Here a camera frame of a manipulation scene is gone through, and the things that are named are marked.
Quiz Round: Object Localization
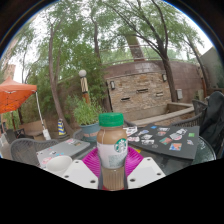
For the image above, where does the black laptop with stickers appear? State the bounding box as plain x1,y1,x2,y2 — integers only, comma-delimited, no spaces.
128,124,200,160

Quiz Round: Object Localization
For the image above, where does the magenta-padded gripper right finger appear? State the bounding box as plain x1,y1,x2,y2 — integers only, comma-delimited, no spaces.
125,146,167,190

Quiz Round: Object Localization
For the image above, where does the blue yellow striped bollard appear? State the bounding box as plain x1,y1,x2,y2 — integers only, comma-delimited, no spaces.
57,118,67,136

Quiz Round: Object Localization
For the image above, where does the potted green plant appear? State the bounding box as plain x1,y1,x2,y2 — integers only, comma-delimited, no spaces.
72,98,104,143

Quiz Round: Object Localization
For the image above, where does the black jacket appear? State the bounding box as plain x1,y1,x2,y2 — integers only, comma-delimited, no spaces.
199,91,224,158

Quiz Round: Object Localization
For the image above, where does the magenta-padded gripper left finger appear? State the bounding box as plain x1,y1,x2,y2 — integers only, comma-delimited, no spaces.
61,148,101,190

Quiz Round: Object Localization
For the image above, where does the globe-topped lamp post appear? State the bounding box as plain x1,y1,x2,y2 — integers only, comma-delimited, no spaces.
78,69,91,104

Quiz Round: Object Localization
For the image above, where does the green-capped coffee drink bottle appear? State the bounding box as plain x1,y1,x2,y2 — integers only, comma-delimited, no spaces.
96,112,129,191

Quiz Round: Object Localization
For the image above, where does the orange patio umbrella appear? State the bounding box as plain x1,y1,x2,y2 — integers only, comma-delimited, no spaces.
0,76,52,141

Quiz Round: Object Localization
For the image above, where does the silver laptop with stickers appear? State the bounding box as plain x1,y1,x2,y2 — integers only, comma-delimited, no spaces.
35,138,92,169

